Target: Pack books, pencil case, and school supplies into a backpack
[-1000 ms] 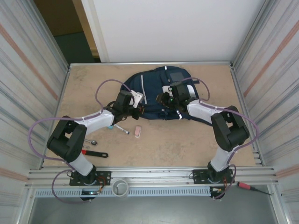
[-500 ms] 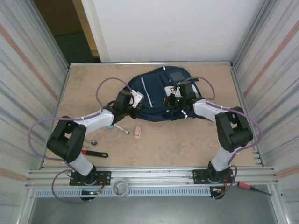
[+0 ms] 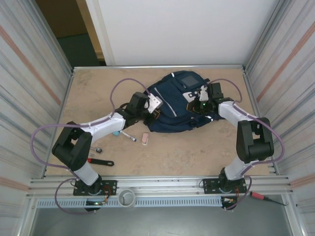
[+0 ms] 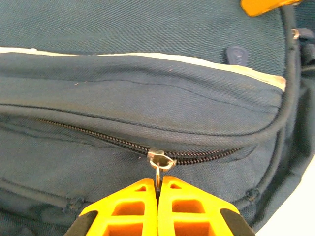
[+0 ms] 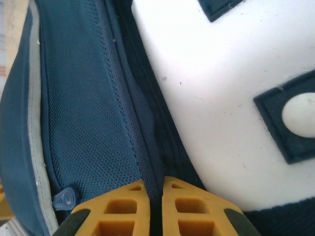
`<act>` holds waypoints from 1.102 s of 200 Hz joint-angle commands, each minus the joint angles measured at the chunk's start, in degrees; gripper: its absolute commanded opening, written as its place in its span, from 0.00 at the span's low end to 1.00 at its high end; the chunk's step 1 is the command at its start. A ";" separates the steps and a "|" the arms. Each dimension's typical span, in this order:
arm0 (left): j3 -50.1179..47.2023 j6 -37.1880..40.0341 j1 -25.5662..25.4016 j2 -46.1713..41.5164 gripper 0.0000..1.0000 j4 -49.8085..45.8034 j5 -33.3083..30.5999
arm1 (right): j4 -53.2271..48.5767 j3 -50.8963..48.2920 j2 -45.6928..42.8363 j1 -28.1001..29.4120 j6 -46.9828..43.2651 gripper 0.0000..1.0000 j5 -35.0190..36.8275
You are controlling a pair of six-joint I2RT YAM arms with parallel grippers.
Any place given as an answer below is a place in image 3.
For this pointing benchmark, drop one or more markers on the navy blue backpack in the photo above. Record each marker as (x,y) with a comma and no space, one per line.
(172,115)

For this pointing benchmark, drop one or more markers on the small pink white stapler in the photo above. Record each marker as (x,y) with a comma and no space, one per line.
(145,138)

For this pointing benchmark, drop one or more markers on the white marker with blue cap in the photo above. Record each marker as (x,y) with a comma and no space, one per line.
(128,136)

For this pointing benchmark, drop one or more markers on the teal correction tape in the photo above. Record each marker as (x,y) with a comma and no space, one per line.
(115,134)

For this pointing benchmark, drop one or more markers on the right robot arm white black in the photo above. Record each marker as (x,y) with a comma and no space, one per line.
(256,145)

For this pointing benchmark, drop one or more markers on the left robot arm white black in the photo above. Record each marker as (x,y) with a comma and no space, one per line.
(71,150)

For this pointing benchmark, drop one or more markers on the thin aluminium table edge bar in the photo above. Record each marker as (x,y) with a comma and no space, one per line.
(123,67)

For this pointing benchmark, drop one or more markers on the silver ratchet wrench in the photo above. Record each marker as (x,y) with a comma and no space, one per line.
(98,150)

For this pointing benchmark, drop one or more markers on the brown wooden door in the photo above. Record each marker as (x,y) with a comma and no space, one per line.
(64,17)

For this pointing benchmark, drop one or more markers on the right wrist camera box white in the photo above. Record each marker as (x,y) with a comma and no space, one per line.
(203,94)

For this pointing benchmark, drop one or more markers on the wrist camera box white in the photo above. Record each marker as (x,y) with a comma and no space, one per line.
(155,103)
(203,94)

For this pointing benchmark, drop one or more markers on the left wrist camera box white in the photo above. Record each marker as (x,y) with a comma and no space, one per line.
(155,103)

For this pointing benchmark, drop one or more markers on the wide aluminium frame rail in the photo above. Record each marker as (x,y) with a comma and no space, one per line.
(160,182)

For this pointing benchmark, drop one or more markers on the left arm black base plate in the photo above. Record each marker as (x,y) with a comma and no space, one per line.
(110,186)

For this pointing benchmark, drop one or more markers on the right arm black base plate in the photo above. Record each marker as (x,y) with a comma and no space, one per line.
(209,185)

